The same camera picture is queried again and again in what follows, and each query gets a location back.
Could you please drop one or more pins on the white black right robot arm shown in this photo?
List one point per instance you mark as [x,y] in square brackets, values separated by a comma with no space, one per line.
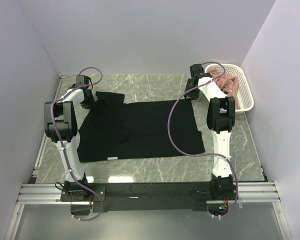
[220,116]

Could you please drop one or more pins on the white perforated plastic basket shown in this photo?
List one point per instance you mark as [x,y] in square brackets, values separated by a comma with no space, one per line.
[245,85]

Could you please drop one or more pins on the black t shirt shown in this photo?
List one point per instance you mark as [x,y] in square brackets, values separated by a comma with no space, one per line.
[116,130]

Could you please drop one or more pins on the pink t shirt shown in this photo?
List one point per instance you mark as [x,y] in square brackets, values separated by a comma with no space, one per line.
[229,85]

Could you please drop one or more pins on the aluminium extrusion rail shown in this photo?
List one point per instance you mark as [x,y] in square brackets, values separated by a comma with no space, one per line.
[45,194]

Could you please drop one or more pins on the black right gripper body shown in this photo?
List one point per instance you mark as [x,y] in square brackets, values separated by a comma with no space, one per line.
[194,93]

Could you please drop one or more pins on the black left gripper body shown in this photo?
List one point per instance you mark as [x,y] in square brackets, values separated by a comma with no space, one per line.
[89,102]

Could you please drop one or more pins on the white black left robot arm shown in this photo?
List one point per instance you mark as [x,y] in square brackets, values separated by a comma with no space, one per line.
[60,125]

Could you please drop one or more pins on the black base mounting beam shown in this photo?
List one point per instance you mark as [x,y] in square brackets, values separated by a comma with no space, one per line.
[150,196]

